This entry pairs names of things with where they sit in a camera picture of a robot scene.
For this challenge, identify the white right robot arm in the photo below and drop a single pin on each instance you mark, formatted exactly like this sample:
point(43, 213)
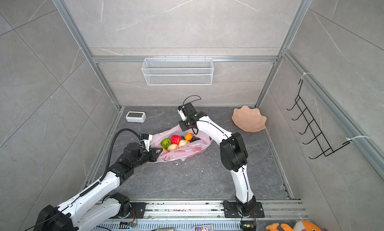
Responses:
point(233, 155)

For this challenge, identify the small orange fake tangerine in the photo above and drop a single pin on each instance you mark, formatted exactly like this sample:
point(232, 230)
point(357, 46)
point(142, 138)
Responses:
point(188, 137)

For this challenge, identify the white wire mesh basket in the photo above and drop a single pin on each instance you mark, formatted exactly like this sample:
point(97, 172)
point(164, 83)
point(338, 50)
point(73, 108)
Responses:
point(178, 71)

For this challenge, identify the white digital clock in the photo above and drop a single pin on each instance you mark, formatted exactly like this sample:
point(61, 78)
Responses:
point(135, 117)

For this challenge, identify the red fake apple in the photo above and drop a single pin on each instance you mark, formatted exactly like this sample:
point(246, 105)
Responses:
point(175, 139)

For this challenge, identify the black wire hook rack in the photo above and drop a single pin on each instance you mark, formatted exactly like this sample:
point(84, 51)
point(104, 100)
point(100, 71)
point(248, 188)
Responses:
point(315, 128)

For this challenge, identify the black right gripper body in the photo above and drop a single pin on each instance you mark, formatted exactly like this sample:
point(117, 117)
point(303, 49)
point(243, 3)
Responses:
point(185, 125)

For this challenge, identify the peach scalloped plastic bowl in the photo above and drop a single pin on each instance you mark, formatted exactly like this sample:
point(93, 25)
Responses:
point(249, 120)

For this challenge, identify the green fake fruit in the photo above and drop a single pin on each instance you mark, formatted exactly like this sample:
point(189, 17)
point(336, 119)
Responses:
point(166, 143)

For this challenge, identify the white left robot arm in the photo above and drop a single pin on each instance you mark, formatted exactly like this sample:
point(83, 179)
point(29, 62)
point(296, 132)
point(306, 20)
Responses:
point(96, 203)

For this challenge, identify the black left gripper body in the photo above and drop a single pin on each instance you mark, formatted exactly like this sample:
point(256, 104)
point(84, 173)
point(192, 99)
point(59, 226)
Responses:
point(145, 157)

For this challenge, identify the pink printed plastic bag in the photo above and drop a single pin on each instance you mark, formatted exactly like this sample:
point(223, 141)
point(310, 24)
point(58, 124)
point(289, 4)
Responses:
point(181, 153)

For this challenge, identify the dark fake grape bunch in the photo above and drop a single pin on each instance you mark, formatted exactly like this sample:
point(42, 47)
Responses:
point(193, 139)

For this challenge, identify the orange plush toy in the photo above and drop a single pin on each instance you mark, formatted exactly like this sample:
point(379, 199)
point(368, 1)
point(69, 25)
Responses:
point(299, 226)

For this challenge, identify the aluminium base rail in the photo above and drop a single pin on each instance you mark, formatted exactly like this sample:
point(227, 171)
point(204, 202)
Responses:
point(185, 215)

